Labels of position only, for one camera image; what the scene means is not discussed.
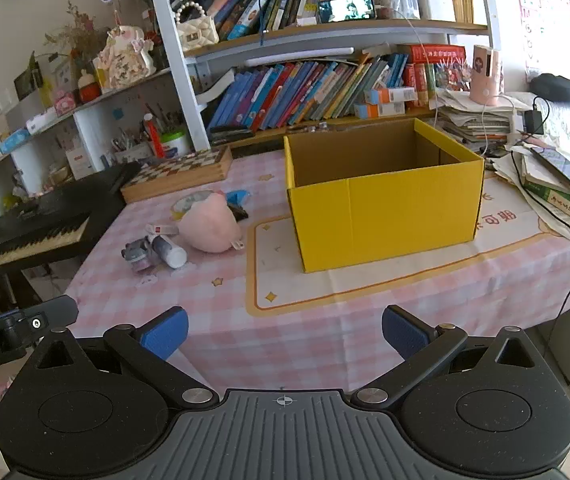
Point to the orange white small box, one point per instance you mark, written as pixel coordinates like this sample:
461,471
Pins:
390,95
380,110

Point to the row of thin colourful books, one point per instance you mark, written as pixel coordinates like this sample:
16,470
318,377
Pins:
305,92

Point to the blue tissue packet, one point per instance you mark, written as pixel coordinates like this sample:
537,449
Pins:
14,141

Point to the thick black-cover book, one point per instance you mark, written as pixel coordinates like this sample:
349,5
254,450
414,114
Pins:
217,87

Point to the red tassel ornament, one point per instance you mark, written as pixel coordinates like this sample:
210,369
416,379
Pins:
156,140

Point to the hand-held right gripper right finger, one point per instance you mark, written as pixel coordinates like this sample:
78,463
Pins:
405,332

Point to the stack of papers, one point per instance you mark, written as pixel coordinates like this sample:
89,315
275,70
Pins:
475,120

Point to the small pink box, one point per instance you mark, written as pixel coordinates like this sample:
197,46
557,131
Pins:
66,104

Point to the dried flower bunch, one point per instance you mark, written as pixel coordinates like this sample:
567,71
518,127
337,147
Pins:
77,30

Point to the small red white packet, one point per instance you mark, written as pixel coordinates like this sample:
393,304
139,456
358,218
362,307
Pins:
162,230

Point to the white tub green lid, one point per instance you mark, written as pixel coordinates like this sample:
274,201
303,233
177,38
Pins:
175,145

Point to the black cloth bundle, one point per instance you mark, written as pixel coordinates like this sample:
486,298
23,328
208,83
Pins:
562,90

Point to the blue plastic packet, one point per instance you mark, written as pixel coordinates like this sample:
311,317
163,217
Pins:
239,196

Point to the wooden chess board box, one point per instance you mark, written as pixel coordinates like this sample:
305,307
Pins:
180,172

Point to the dark smartphone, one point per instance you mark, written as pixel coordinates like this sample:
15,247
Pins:
562,167

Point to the white wooden bookshelf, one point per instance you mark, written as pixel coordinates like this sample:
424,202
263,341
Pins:
175,60

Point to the pink plush toy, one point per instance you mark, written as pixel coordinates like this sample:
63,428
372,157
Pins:
212,225

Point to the black power adapter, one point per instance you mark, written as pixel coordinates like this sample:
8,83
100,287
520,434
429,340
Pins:
534,120

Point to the black electronic keyboard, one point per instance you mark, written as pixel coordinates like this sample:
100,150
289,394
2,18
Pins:
40,215

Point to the yellow cardboard box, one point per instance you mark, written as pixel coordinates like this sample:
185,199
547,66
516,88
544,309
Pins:
390,220

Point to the small grey figurine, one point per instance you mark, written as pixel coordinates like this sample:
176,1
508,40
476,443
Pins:
137,255

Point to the pink checked desktop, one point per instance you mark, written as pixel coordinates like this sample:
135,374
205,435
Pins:
315,335

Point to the white box red label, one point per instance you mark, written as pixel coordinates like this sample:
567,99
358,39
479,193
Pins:
81,164

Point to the white spray bottle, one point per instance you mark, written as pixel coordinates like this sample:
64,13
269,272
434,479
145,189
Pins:
172,255

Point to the red book set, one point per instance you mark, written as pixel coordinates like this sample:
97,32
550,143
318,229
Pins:
435,60

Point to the patterned pen holder with pens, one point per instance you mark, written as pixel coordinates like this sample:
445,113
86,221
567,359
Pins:
132,150

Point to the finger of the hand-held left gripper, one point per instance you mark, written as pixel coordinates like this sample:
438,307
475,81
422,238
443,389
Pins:
55,312

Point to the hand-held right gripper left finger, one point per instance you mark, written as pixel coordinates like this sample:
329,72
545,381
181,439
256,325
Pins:
165,332

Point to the yellow tape roll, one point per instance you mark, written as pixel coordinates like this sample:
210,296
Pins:
182,207

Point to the red round jar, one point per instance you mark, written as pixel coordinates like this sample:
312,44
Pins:
89,91

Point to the smartphone showing video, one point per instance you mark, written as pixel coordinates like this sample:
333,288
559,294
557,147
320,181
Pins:
347,10

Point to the floral gift bag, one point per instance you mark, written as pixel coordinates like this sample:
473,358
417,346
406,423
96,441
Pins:
125,60

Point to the white pearl handbag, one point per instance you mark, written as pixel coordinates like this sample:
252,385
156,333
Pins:
196,30

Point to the white tissue packet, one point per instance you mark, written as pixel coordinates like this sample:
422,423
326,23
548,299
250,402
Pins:
42,122

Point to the white pen holder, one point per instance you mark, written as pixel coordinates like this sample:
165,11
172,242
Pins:
436,5

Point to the pink cylindrical gadget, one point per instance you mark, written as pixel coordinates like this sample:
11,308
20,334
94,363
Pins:
485,75

